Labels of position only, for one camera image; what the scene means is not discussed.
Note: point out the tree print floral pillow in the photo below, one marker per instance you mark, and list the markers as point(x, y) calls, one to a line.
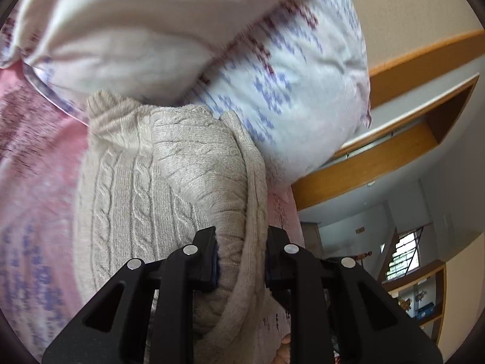
point(303, 102)

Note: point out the pale pink floral pillow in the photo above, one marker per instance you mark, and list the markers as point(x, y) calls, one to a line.
point(113, 45)

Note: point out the wooden wall shelf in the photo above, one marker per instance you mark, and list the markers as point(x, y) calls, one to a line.
point(435, 273)

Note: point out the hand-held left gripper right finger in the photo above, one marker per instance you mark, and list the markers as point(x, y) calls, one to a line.
point(276, 265)

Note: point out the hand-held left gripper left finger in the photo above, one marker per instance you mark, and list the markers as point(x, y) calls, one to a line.
point(206, 265)

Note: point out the pink floral bed sheet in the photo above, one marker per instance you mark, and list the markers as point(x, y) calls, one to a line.
point(38, 159)

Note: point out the barred window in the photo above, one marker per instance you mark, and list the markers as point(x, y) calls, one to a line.
point(405, 252)

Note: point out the blue box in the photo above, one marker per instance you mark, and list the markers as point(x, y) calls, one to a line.
point(425, 311)

